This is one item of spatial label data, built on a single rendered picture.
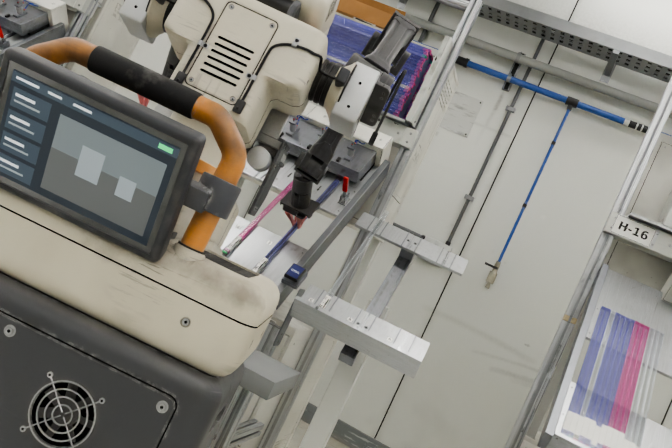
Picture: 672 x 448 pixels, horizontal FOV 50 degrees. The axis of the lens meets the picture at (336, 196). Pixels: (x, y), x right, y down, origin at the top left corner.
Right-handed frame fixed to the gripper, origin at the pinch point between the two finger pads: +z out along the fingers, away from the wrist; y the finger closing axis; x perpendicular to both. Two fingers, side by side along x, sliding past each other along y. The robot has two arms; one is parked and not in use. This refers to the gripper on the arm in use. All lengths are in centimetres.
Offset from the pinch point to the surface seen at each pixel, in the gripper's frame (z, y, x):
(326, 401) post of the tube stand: 20, -33, 35
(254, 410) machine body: 49, -10, 33
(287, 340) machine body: 33.7, -9.2, 14.8
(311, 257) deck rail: 0.3, -10.2, 8.8
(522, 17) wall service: 15, -8, -215
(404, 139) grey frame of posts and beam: -6, -11, -52
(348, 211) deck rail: -0.5, -9.9, -14.1
